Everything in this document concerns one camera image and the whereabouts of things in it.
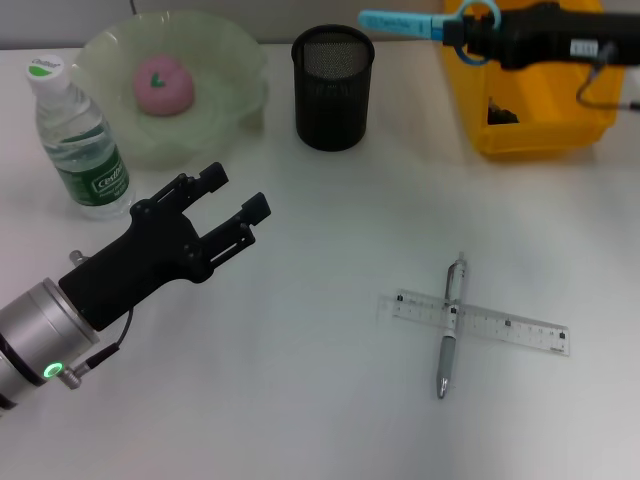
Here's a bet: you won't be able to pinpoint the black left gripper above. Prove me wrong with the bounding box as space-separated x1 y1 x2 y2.
58 162 272 331

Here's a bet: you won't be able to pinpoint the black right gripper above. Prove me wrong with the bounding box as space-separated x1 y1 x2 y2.
442 2 640 70

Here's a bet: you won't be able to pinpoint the blue scissors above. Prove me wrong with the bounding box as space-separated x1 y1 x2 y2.
358 0 502 66

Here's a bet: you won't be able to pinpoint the green plastic wrapper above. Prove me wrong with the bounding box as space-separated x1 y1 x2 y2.
487 96 524 125

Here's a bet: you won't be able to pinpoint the pink peach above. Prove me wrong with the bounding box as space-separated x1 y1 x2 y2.
132 54 195 117

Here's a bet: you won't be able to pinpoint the clear green-label water bottle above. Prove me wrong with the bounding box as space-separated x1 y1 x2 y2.
24 54 137 221

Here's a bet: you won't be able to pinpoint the grey white pen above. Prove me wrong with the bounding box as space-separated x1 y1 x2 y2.
432 251 470 400

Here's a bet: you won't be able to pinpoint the clear plastic ruler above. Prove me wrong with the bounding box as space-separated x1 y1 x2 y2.
377 288 571 357

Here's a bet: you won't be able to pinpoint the green glass fruit plate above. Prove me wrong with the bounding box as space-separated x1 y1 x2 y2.
69 12 269 170

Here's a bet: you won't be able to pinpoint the black mesh pen holder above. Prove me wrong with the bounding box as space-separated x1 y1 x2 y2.
291 25 376 152

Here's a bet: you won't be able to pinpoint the yellow plastic bin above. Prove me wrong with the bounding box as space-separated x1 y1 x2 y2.
439 0 627 161

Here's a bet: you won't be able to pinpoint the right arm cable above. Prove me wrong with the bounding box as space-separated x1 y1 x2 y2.
576 42 640 112

